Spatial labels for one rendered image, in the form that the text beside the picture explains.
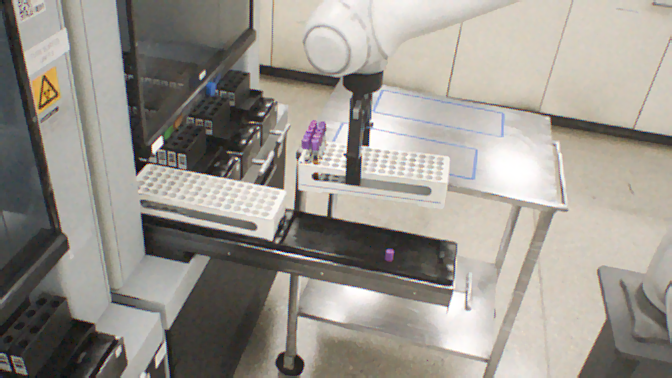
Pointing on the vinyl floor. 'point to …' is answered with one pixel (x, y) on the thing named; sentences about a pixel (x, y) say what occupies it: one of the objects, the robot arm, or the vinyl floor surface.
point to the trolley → (453, 127)
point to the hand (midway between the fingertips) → (357, 160)
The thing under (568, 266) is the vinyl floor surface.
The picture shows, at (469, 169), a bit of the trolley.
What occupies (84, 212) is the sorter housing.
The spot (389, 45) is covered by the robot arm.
